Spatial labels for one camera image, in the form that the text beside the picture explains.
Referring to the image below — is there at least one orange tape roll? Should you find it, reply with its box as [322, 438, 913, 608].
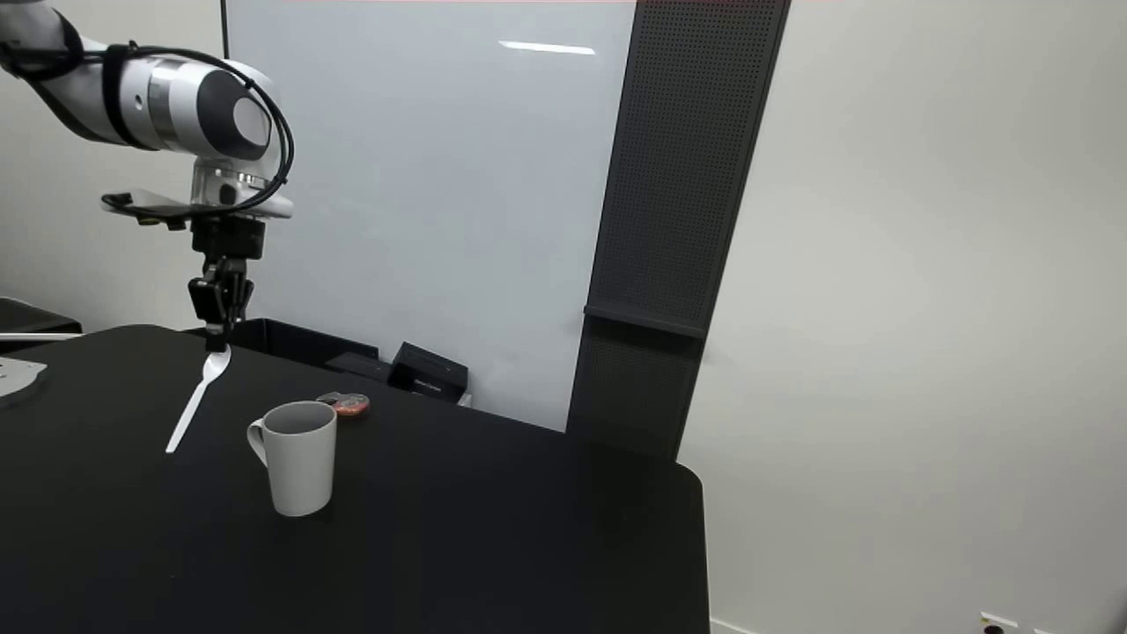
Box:
[316, 390, 368, 418]

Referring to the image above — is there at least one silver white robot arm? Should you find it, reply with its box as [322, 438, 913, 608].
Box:
[0, 0, 297, 354]

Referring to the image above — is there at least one wrist camera mount plate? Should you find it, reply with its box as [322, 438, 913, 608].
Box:
[102, 189, 293, 227]

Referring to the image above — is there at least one large whiteboard panel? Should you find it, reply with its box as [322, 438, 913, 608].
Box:
[224, 0, 636, 429]

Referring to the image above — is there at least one black vertical pillar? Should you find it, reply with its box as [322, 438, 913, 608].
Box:
[567, 0, 791, 462]

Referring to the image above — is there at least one grey ceramic mug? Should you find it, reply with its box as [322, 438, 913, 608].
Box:
[247, 402, 336, 519]

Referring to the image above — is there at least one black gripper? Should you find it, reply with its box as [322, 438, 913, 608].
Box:
[187, 214, 264, 346]

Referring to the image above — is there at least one white plastic spoon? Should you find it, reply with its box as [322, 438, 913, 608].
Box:
[166, 348, 233, 455]

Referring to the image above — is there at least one small black box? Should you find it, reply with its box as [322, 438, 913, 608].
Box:
[387, 341, 469, 402]

